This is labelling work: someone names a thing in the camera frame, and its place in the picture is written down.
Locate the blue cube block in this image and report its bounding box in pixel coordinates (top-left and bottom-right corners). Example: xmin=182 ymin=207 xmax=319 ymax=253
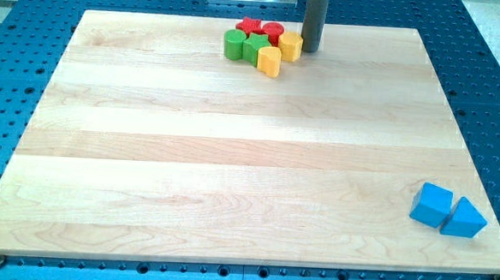
xmin=409 ymin=182 xmax=453 ymax=228

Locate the blue triangle block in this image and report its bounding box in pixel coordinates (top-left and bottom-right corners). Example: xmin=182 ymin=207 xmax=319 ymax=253
xmin=439 ymin=197 xmax=487 ymax=238

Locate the yellow heart block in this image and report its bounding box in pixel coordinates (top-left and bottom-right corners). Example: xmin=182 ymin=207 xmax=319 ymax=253
xmin=256 ymin=46 xmax=282 ymax=78

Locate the green star block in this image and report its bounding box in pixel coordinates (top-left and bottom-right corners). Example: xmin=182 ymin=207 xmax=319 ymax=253
xmin=241 ymin=33 xmax=271 ymax=68

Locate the light wooden board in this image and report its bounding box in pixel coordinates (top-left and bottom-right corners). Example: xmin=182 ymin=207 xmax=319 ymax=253
xmin=0 ymin=10 xmax=500 ymax=274

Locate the green cylinder block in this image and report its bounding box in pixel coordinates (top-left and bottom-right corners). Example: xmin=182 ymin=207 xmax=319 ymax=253
xmin=223 ymin=29 xmax=247 ymax=61

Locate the yellow hexagon block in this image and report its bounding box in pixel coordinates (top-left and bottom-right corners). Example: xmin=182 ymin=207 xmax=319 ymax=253
xmin=278 ymin=32 xmax=303 ymax=63

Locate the red cylinder block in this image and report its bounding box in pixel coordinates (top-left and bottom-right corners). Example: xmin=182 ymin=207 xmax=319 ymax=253
xmin=261 ymin=22 xmax=284 ymax=47

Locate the red star block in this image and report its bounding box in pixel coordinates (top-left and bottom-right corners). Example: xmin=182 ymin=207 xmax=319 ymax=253
xmin=235 ymin=16 xmax=263 ymax=37

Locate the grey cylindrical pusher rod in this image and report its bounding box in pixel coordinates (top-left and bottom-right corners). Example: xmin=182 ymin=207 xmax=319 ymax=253
xmin=301 ymin=0 xmax=330 ymax=53

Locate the blue perforated table plate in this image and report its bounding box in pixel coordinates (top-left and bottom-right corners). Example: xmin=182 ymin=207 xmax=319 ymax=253
xmin=0 ymin=0 xmax=500 ymax=280

